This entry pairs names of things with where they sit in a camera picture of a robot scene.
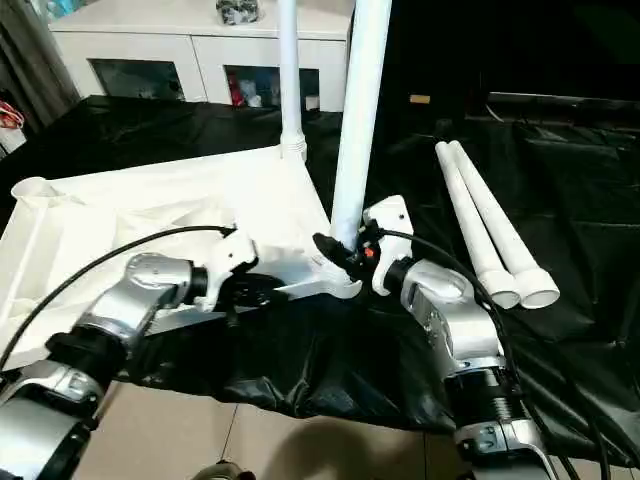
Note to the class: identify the white plastic table top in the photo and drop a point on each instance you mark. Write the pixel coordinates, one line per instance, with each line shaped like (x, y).
(175, 190)

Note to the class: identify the white plastic table leg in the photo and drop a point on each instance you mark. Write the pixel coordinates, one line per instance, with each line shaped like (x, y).
(500, 225)
(360, 125)
(291, 75)
(470, 225)

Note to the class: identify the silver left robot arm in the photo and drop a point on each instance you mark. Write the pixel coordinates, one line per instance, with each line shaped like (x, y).
(125, 300)

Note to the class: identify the black mat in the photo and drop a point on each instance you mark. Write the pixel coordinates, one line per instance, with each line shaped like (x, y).
(350, 360)

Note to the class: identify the small yellow label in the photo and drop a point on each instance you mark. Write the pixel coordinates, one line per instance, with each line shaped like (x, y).
(420, 99)

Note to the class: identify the red bottle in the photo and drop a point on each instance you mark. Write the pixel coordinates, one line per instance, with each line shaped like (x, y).
(233, 87)

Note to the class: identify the black metal bar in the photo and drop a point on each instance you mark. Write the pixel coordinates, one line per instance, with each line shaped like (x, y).
(565, 99)

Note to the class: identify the dark bundled object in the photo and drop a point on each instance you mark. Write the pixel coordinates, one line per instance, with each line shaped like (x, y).
(237, 12)

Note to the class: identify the white glass-door cabinet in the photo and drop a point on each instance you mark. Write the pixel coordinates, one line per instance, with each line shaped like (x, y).
(175, 45)

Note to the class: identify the grey curtain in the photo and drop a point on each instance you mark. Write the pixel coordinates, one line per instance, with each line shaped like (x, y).
(30, 55)

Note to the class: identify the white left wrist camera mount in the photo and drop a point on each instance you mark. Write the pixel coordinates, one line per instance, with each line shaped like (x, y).
(230, 260)

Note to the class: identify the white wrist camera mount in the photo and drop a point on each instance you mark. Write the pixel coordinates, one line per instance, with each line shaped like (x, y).
(230, 260)
(392, 225)

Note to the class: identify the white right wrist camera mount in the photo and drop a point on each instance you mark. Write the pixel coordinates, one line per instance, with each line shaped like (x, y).
(392, 225)

